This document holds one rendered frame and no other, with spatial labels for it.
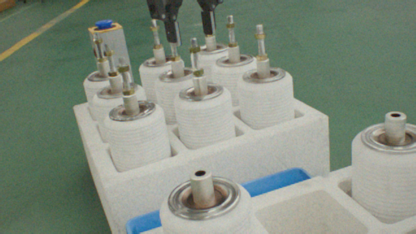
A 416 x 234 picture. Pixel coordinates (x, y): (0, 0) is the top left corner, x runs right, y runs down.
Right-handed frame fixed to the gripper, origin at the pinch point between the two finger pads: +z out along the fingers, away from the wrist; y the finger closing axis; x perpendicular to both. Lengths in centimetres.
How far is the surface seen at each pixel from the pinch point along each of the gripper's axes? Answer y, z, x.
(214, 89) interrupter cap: -1.9, 10.1, 1.2
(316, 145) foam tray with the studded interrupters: -13.4, 22.2, 12.6
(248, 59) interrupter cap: -16.4, 10.1, -5.0
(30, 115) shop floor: 3, 35, -91
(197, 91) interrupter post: 1.0, 9.6, 0.5
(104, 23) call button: -5.0, 2.7, -39.3
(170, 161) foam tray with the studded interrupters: 10.3, 17.4, 3.3
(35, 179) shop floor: 19, 35, -46
